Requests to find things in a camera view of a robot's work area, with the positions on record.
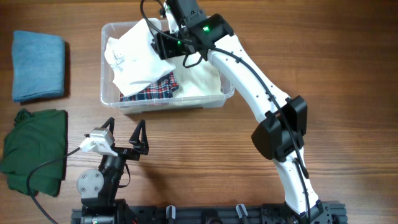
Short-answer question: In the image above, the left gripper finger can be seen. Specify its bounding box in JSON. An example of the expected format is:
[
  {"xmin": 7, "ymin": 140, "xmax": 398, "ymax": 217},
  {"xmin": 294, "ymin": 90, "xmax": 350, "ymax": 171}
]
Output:
[
  {"xmin": 101, "ymin": 117, "xmax": 115, "ymax": 134},
  {"xmin": 129, "ymin": 119, "xmax": 149, "ymax": 155}
]

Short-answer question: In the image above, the white t-shirt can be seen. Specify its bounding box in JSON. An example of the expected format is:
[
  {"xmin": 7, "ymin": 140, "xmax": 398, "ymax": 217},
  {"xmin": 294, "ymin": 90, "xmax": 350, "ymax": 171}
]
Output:
[{"xmin": 104, "ymin": 19, "xmax": 175, "ymax": 96}]

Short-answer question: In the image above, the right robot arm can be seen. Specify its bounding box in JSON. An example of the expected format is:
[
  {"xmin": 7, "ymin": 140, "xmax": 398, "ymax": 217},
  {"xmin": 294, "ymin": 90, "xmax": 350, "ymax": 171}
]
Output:
[{"xmin": 154, "ymin": 1, "xmax": 322, "ymax": 223}]

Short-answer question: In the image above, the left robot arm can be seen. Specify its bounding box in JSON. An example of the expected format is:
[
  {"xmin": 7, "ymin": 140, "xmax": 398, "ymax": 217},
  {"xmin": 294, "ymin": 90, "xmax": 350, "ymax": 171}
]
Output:
[{"xmin": 71, "ymin": 117, "xmax": 149, "ymax": 224}]

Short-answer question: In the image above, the clear plastic storage bin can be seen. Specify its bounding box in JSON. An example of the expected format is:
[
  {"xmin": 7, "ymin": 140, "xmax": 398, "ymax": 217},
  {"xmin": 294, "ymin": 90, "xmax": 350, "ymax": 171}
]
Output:
[{"xmin": 100, "ymin": 21, "xmax": 235, "ymax": 114}]

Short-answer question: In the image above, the plaid flannel shirt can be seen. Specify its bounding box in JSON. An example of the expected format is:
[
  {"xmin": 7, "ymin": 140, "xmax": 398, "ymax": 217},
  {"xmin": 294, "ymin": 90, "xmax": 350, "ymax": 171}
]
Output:
[{"xmin": 119, "ymin": 72, "xmax": 179, "ymax": 102}]

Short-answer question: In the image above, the cream folded cloth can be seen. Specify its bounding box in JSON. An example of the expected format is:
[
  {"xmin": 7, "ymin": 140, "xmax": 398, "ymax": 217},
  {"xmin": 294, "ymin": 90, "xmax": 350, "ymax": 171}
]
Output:
[{"xmin": 171, "ymin": 56, "xmax": 223, "ymax": 98}]

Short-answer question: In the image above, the green folded garment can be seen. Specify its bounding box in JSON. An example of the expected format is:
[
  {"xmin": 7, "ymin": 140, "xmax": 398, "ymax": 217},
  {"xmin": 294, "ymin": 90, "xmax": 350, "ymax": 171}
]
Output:
[{"xmin": 1, "ymin": 109, "xmax": 68, "ymax": 197}]

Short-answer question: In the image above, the blue folded towel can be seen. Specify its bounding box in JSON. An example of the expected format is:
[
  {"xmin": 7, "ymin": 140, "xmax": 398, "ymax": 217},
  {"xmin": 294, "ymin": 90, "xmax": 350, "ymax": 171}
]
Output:
[{"xmin": 12, "ymin": 30, "xmax": 65, "ymax": 103}]

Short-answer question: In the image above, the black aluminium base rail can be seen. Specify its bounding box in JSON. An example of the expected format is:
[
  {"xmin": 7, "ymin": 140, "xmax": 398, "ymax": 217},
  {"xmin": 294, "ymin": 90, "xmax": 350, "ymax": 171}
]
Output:
[{"xmin": 71, "ymin": 200, "xmax": 348, "ymax": 224}]

